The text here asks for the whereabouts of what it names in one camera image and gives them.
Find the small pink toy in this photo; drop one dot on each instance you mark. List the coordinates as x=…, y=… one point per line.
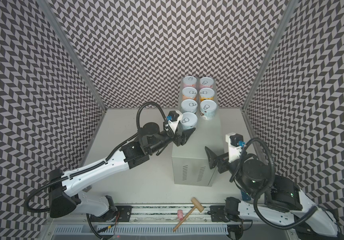
x=180, y=215

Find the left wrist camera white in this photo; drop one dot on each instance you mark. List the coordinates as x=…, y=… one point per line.
x=172, y=120

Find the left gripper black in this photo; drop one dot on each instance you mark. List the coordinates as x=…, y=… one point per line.
x=182, y=139

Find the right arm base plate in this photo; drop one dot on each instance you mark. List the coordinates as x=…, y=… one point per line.
x=218, y=215

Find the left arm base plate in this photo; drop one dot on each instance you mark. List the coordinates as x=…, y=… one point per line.
x=119, y=214

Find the aluminium rail frame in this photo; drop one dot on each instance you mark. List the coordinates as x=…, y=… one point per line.
x=165, y=214

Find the grey metal cabinet box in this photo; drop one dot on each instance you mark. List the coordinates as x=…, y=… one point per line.
x=190, y=161

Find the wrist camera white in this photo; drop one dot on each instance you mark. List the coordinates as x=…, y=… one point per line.
x=172, y=120
x=235, y=146

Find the can teal label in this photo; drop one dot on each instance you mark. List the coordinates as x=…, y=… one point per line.
x=189, y=105
x=189, y=121

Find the can teal label back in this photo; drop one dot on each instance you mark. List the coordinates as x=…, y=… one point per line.
x=189, y=105

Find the white vent grille strip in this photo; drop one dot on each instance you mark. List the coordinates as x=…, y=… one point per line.
x=145, y=230

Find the pink label can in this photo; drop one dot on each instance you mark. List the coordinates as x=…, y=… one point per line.
x=189, y=81
x=206, y=82

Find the orange label can front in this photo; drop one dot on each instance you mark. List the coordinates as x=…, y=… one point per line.
x=207, y=94

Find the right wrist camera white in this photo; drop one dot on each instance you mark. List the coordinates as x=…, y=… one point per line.
x=235, y=146

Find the wooden mallet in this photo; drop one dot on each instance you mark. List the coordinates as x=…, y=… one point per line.
x=197, y=206

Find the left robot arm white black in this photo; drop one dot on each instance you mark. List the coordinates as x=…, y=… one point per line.
x=64, y=194

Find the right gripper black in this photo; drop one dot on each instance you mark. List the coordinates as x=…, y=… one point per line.
x=220, y=160

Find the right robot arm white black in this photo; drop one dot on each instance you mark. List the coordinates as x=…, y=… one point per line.
x=272, y=199

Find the small blue box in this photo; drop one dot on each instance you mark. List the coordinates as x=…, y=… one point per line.
x=245, y=196

